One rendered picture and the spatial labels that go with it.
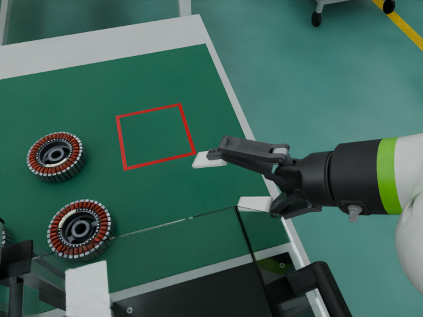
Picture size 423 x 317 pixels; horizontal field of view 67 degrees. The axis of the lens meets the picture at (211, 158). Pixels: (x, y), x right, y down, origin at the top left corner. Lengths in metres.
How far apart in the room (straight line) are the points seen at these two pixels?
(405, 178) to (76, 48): 0.89
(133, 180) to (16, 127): 0.32
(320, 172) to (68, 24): 2.35
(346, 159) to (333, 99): 1.58
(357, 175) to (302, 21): 2.17
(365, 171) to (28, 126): 0.72
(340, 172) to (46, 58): 0.85
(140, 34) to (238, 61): 1.15
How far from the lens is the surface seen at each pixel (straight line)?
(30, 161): 0.75
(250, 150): 0.44
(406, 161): 0.39
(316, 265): 0.29
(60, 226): 0.65
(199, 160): 0.52
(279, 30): 2.40
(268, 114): 1.81
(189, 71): 0.89
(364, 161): 0.41
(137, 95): 0.84
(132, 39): 1.02
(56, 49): 1.06
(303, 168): 0.44
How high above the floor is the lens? 1.33
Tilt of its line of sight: 56 degrees down
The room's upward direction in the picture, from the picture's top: straight up
